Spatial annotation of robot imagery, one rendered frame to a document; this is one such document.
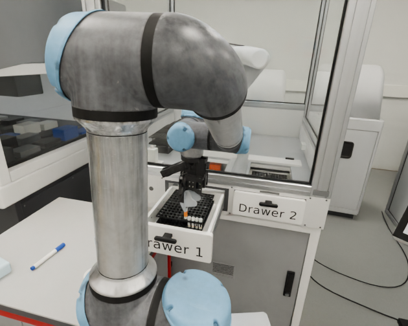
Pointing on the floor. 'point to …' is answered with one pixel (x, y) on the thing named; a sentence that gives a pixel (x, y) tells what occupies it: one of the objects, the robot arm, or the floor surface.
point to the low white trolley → (8, 246)
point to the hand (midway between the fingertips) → (184, 206)
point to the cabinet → (260, 266)
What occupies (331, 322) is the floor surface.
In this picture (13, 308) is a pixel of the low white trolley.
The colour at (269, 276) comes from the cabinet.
